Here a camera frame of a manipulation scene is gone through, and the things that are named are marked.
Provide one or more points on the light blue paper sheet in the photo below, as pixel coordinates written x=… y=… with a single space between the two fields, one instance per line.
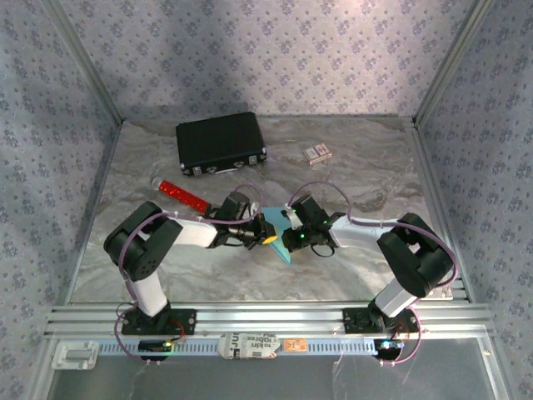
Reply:
x=280 y=218

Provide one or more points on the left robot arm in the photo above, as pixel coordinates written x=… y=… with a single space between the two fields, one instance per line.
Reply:
x=150 y=296

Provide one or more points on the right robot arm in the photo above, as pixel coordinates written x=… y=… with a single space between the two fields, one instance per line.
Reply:
x=395 y=298

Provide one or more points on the red tube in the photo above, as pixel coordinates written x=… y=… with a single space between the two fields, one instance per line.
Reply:
x=179 y=193

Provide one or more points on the small playing card box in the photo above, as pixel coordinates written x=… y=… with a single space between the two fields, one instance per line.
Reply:
x=317 y=153

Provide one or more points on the black case with metal corners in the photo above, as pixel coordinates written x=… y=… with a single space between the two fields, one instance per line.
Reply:
x=218 y=141

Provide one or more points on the orange tag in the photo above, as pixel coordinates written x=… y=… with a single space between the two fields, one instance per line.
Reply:
x=295 y=345

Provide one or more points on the newspaper wrapped roll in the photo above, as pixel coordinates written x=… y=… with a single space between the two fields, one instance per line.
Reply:
x=247 y=345

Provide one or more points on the right small controller board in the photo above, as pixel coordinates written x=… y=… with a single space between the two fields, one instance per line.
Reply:
x=389 y=346

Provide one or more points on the small controller board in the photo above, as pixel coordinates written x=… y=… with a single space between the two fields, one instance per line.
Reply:
x=152 y=346
x=389 y=346

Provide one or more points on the left small controller board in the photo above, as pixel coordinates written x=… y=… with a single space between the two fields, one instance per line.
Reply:
x=152 y=346

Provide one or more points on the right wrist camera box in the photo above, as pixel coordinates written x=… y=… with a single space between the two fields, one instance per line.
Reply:
x=293 y=218

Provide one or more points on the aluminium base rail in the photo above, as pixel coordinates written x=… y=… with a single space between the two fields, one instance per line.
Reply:
x=270 y=316

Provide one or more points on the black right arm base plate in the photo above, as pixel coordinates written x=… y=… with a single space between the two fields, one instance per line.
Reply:
x=354 y=321

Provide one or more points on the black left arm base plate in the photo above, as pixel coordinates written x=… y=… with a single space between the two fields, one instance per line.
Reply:
x=187 y=321

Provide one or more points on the white plastic bracket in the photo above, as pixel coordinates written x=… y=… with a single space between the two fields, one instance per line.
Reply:
x=75 y=355

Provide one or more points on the aluminium frame post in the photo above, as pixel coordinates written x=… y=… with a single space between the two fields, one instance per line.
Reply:
x=83 y=62
x=451 y=62

